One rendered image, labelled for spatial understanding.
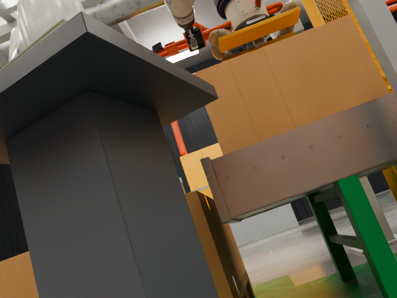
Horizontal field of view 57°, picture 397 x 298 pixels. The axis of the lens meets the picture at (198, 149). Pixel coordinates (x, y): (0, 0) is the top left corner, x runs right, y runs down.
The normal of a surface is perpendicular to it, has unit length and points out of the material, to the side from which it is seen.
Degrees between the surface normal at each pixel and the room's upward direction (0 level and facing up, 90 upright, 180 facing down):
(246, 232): 90
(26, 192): 90
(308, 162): 90
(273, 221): 90
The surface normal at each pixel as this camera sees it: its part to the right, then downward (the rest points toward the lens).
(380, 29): -0.15, -0.19
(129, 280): -0.44, -0.07
